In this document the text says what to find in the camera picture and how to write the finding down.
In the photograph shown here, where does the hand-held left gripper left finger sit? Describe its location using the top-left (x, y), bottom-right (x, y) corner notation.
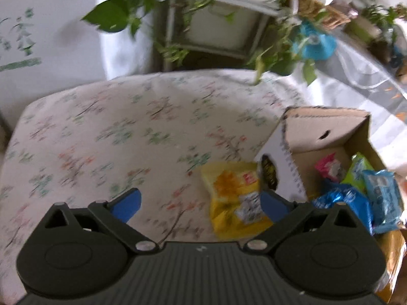
top-left (42, 188), bottom-right (160, 255)

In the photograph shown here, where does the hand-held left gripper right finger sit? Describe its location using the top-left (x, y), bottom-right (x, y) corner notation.
top-left (243, 189), bottom-right (373, 252)

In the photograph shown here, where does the yellow snack packet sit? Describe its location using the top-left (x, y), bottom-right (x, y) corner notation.
top-left (200, 161), bottom-right (274, 240)

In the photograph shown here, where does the cardboard box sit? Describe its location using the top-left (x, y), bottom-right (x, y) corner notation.
top-left (254, 106), bottom-right (407, 304)

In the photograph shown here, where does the blue foil snack bag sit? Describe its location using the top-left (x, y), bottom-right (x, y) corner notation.
top-left (312, 186), bottom-right (373, 234)

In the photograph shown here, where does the pink snack packet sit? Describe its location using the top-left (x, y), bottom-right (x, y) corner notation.
top-left (314, 152), bottom-right (345, 183)

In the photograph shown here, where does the floral tablecloth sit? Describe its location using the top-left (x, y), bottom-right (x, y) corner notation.
top-left (0, 68), bottom-right (306, 302)

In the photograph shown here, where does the green snack packet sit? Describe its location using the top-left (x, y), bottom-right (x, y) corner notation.
top-left (342, 152), bottom-right (376, 193)

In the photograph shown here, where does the light blue snack packet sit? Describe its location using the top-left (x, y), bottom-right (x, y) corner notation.
top-left (362, 169), bottom-right (404, 234)

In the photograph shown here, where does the white sheer sheet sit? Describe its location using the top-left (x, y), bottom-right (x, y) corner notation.
top-left (254, 35), bottom-right (407, 178)

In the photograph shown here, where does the blue plastic container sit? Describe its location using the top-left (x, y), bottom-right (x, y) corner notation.
top-left (291, 22), bottom-right (337, 62)

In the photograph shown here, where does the green leafy houseplant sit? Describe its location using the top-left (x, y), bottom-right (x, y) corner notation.
top-left (82, 0), bottom-right (318, 86)

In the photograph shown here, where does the white and silver refrigerator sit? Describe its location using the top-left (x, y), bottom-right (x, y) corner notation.
top-left (0, 0), bottom-right (107, 124)

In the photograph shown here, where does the small potted plant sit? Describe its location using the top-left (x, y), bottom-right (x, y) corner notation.
top-left (345, 3), bottom-right (407, 67)

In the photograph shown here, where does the wicker basket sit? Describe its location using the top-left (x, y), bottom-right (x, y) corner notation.
top-left (293, 0), bottom-right (352, 32)

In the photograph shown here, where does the white shelf rack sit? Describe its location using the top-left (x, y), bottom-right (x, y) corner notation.
top-left (156, 0), bottom-right (287, 72)

